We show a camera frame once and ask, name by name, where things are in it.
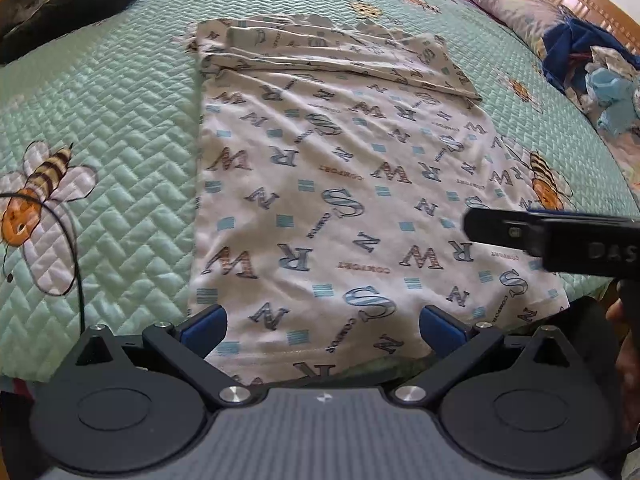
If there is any white letter-print shirt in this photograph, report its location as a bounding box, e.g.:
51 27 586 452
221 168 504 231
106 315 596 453
189 15 568 385

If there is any black cable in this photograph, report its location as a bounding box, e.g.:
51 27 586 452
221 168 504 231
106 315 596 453
0 192 87 334

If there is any white patterned garment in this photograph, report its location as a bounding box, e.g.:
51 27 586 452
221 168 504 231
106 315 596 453
565 47 639 113

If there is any light blue garment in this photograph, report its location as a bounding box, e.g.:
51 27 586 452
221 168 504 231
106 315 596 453
586 68 639 136

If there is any green quilted bee bedspread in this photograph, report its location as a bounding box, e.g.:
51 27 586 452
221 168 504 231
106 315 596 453
1 0 638 382

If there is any navy blue garment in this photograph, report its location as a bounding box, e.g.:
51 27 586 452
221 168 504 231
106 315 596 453
542 18 639 91

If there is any person's right hand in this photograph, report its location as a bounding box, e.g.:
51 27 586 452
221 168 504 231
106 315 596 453
605 281 639 434

